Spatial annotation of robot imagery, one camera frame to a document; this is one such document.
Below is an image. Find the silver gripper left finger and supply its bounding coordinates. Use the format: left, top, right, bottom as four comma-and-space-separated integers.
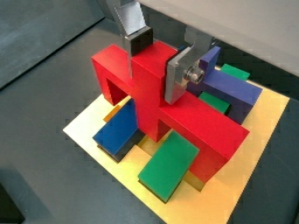
106, 0, 155, 79

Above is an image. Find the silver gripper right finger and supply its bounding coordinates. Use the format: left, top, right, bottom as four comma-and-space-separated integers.
165, 26, 213, 104

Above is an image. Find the red E-shaped block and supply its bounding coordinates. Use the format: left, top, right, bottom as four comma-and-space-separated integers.
91, 41, 249, 182

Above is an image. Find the yellow base board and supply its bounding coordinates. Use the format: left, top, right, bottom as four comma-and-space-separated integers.
63, 88, 289, 224

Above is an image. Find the purple cross block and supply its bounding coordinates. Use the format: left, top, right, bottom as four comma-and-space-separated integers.
187, 46, 262, 124

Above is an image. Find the blue long block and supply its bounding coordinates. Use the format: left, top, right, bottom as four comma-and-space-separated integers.
94, 99, 146, 163

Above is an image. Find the green long block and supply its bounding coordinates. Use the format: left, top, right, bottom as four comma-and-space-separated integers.
137, 63, 251, 204

